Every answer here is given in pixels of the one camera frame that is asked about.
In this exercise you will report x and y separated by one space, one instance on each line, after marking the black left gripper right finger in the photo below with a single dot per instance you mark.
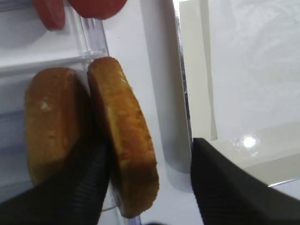
227 195

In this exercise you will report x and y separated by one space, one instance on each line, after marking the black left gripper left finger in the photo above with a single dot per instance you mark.
73 196

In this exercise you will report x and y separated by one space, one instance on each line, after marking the bun slice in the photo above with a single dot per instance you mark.
58 116
134 177

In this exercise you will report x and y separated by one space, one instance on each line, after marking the rear red tomato slice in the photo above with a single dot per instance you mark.
98 9

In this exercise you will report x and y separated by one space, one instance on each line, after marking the white parchment paper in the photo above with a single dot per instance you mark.
255 64

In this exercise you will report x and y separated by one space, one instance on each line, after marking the left clear acrylic rack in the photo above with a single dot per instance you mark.
26 48

